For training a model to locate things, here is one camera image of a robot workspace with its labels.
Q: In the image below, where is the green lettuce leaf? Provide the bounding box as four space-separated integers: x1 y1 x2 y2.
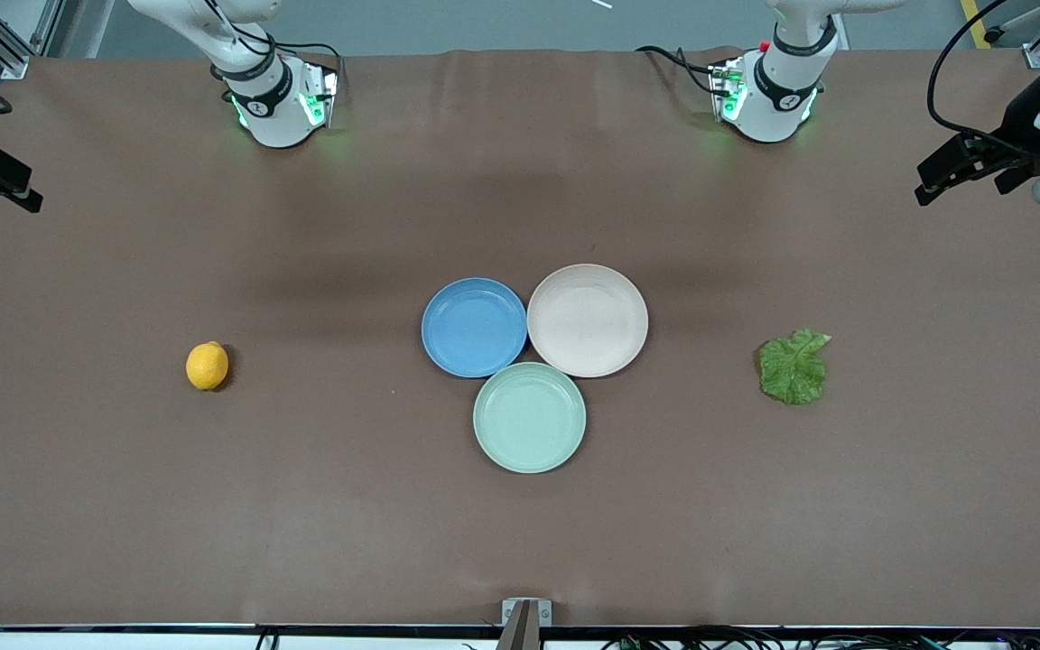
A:
757 329 833 406

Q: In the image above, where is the yellow lemon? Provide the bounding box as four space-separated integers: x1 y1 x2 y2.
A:
186 341 230 392

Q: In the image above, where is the brown table cover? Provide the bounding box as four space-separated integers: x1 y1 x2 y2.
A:
0 45 1040 628

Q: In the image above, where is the beige round plate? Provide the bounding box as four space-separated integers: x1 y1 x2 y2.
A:
526 263 649 379

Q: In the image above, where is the mint green round plate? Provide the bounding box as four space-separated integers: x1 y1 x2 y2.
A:
472 361 588 475

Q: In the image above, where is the blue round plate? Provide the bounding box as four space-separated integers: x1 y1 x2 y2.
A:
421 276 528 379

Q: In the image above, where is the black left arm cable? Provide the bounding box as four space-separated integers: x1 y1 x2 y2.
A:
926 0 1014 142

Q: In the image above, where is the black left base cable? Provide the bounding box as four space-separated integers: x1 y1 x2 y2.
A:
636 45 730 97

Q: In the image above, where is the black base cable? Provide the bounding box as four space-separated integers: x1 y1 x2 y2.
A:
206 0 343 102
636 45 730 97

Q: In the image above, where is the black right base cable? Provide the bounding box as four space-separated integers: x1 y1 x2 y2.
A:
206 0 343 102

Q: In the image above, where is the black cable bundle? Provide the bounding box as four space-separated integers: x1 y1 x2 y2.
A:
601 623 1040 650

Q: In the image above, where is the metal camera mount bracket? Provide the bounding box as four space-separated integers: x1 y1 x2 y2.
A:
495 598 553 650

